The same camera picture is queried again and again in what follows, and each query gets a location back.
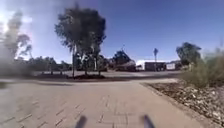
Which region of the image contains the dry green bush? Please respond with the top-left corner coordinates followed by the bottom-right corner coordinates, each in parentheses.
top-left (181, 49), bottom-right (224, 88)

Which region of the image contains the large dark tree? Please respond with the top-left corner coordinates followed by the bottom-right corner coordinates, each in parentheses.
top-left (54, 4), bottom-right (108, 80)

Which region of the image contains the gravel bed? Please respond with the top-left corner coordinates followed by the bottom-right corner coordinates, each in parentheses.
top-left (141, 79), bottom-right (224, 128)

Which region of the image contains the white low building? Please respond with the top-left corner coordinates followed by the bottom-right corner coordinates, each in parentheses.
top-left (135, 59), bottom-right (178, 72)

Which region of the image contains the palm tree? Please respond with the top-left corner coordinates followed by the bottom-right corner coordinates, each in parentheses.
top-left (152, 47), bottom-right (160, 72)

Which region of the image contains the grey road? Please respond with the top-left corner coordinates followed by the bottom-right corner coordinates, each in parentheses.
top-left (31, 69), bottom-right (183, 83)

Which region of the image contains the row of trees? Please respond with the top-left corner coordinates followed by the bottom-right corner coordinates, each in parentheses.
top-left (13, 55), bottom-right (73, 73)

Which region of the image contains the robot's own part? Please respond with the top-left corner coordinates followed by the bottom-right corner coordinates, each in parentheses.
top-left (74, 114), bottom-right (88, 128)
top-left (142, 114), bottom-right (156, 128)

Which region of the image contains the paved brick path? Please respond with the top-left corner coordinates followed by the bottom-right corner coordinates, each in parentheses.
top-left (0, 78), bottom-right (208, 128)

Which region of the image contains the round dark tree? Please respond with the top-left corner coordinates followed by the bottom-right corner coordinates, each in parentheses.
top-left (175, 42), bottom-right (203, 68)

